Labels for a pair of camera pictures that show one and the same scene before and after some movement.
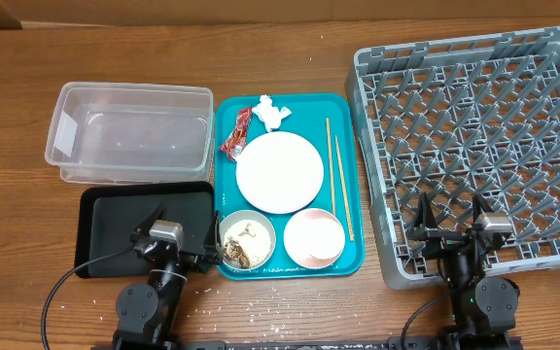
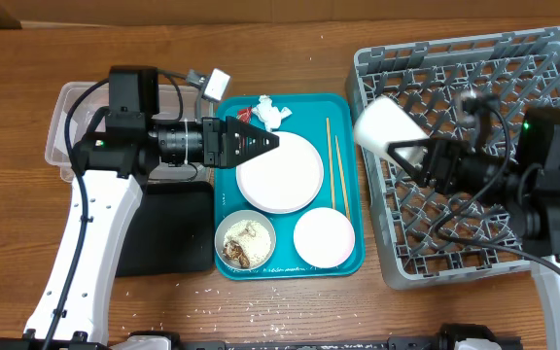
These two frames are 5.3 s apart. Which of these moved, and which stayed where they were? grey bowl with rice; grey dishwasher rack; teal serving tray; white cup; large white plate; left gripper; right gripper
Moved: left gripper; right gripper; white cup
Stayed: grey bowl with rice; grey dishwasher rack; teal serving tray; large white plate
